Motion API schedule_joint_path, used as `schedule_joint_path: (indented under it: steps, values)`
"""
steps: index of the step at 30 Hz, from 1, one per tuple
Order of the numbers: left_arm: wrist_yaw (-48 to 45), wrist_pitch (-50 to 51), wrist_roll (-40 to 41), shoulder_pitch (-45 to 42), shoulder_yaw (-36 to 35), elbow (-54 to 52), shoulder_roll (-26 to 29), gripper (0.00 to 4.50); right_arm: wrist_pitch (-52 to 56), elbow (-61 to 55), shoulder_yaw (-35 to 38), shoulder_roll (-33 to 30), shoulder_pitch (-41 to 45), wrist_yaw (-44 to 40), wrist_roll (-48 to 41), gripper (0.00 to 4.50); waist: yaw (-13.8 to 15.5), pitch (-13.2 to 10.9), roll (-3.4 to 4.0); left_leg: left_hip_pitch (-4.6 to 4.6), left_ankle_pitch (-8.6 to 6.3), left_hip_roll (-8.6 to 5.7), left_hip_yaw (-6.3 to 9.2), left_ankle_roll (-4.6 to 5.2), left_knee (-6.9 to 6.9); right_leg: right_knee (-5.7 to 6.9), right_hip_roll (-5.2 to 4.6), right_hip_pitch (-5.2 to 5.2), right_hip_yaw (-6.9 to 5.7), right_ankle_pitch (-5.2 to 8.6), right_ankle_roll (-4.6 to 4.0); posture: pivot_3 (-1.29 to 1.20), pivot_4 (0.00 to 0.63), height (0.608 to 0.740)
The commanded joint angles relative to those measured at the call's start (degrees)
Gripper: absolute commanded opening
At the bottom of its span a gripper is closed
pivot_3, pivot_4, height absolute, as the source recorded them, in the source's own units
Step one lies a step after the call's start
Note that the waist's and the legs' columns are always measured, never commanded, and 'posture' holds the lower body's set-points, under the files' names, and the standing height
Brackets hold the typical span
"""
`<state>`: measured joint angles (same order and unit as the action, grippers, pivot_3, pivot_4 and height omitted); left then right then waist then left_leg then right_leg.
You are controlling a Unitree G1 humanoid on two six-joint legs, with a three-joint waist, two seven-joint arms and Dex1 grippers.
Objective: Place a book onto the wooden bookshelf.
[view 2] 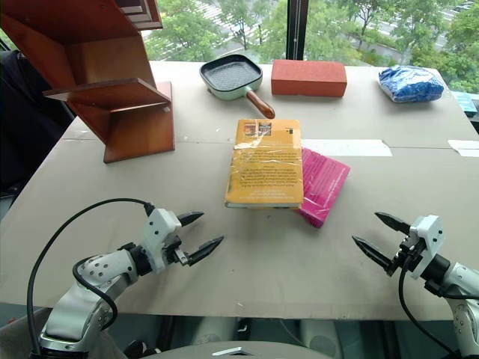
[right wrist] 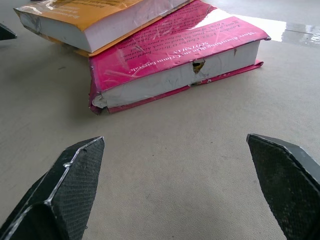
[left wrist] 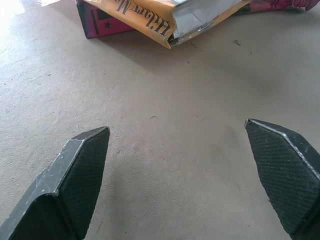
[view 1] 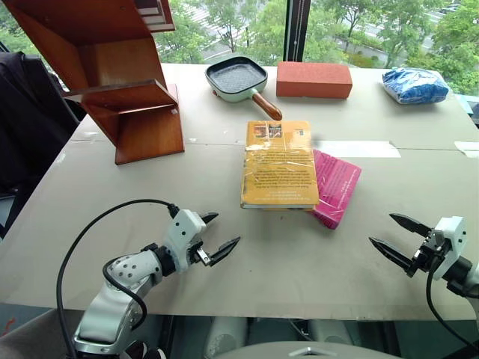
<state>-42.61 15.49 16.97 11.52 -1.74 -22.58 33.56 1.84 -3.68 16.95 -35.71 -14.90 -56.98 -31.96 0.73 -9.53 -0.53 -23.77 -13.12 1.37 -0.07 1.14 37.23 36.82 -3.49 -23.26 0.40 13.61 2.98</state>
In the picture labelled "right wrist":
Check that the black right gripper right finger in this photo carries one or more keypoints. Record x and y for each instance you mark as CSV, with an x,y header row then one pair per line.
x,y
287,187

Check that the pink paperback book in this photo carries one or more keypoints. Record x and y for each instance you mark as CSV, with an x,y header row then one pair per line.
x,y
160,57

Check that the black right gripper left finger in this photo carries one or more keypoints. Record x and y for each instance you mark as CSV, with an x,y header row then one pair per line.
x,y
62,190

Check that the orange paperback book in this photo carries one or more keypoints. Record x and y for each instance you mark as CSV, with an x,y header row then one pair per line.
x,y
82,22

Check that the black pointed finger tip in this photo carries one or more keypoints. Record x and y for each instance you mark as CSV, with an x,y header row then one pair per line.
x,y
6,32

